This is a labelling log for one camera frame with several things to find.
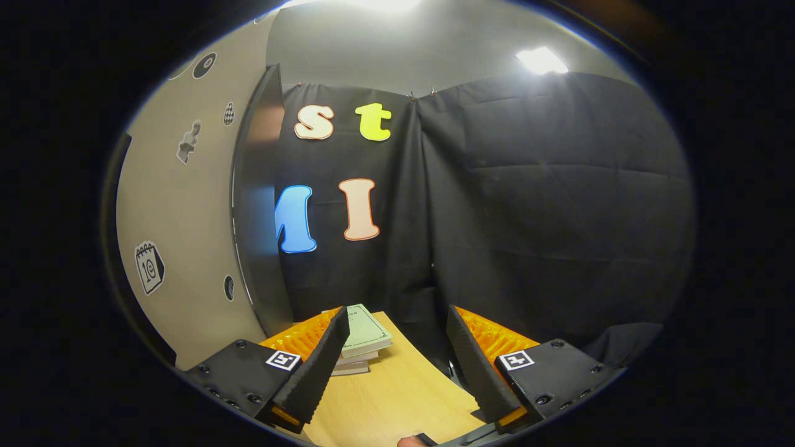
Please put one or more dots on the black backdrop cloth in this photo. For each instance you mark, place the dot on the black backdrop cloth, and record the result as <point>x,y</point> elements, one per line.
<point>546,217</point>

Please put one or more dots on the brown book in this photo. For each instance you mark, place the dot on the brown book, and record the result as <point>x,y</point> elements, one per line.
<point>360,357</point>

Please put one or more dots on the dark grey cabinet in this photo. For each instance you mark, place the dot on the dark grey cabinet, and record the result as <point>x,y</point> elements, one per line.
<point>261,217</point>

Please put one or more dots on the small ceiling light panel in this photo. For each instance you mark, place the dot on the small ceiling light panel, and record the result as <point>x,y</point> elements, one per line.
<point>541,61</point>

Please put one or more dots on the green book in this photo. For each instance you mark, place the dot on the green book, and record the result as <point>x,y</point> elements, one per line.
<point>366,332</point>

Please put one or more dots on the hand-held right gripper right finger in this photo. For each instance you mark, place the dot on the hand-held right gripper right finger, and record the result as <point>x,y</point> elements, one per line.
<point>475,366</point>

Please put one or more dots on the large ceiling light panel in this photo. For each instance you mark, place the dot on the large ceiling light panel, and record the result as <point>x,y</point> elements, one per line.
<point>372,4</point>

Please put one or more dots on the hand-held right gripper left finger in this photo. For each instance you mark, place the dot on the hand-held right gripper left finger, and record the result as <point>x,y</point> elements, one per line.
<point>317,366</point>

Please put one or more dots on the grey cabinet door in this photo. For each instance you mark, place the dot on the grey cabinet door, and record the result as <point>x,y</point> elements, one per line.
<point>186,205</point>

